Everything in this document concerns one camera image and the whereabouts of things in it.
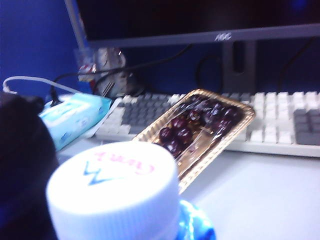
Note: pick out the clear mineral water bottle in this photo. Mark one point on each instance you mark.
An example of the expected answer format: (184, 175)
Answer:
(112, 200)

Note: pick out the black thermos flask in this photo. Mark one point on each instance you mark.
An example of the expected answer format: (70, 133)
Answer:
(20, 150)

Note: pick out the woven tray with snacks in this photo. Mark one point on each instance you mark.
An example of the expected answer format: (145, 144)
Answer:
(200, 130)

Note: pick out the silver metallic desk object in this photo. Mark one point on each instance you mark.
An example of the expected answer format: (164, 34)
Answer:
(112, 75)

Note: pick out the light blue tissue pack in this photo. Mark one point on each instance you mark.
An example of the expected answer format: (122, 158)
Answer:
(70, 117)

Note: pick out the clear plastic container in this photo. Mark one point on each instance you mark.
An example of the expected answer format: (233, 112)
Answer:
(85, 60)

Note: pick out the black computer monitor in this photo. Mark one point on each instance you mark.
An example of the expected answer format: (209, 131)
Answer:
(175, 17)

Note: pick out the white and grey keyboard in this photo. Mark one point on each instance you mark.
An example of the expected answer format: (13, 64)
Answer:
(275, 125)

